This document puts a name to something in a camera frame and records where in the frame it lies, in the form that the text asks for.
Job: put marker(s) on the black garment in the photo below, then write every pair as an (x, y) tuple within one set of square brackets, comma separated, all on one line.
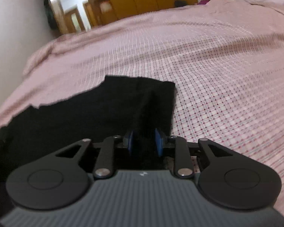
[(118, 105)]

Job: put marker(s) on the dark clothes hanging on door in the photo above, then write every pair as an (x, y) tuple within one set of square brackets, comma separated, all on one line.
[(50, 15)]

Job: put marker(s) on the wooden door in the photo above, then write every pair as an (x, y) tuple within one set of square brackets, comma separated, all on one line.
[(73, 21)]

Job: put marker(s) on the black bag by wardrobe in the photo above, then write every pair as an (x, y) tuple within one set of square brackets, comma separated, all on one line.
[(179, 3)]

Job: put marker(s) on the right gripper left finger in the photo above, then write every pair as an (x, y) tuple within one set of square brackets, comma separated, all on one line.
[(113, 155)]

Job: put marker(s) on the white box on shelf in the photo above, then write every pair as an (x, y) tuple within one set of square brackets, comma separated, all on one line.
[(105, 6)]

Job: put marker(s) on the pink checkered bed cover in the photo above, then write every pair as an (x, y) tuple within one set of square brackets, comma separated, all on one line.
[(226, 59)]

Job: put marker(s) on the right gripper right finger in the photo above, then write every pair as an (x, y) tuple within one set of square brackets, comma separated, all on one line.
[(183, 166)]

